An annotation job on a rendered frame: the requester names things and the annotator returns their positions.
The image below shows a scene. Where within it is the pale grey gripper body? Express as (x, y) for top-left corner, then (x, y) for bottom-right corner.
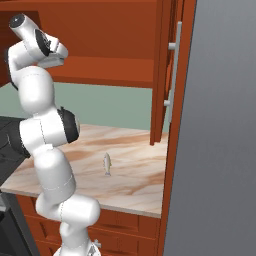
(37, 53), (66, 70)

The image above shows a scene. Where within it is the wooden cabinet door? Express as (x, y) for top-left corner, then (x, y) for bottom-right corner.
(149, 0), (179, 147)

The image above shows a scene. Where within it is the small raw fish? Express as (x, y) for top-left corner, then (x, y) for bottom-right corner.
(102, 152), (113, 177)

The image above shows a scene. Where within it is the black hob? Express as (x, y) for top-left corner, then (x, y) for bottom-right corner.
(0, 116), (30, 186)

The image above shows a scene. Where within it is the tall wooden side panel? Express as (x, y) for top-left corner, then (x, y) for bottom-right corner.
(155, 0), (198, 256)

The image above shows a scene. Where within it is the wide wooden drawer front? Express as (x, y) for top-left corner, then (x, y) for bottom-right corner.
(20, 195), (140, 234)

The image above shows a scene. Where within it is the dark oven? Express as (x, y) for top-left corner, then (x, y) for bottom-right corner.
(0, 191), (42, 256)

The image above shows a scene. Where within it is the grey fridge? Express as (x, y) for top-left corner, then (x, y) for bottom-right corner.
(162, 0), (256, 256)

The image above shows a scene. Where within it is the narrow wooden drawer front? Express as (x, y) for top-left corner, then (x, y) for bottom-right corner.
(137, 214), (162, 240)

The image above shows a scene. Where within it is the low wooden drawer front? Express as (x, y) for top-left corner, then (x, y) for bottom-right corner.
(33, 226), (159, 256)

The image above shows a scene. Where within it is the wooden wall cabinet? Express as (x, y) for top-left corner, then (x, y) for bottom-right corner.
(0, 0), (158, 90)

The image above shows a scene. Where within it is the silver cabinet door handle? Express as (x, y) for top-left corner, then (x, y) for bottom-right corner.
(163, 21), (183, 125)

